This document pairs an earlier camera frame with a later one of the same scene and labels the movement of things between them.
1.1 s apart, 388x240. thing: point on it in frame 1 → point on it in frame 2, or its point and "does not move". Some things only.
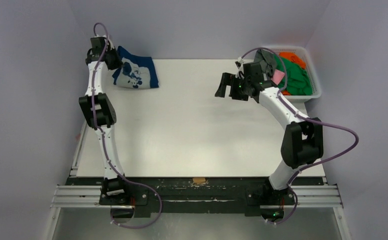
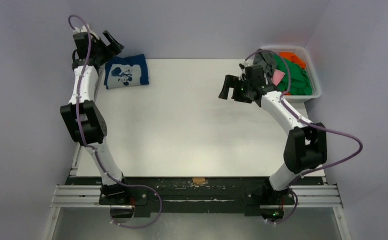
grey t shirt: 267,61 does not move
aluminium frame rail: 304,197 does not move
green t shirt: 297,80 does not move
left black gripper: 118,63 → 114,49
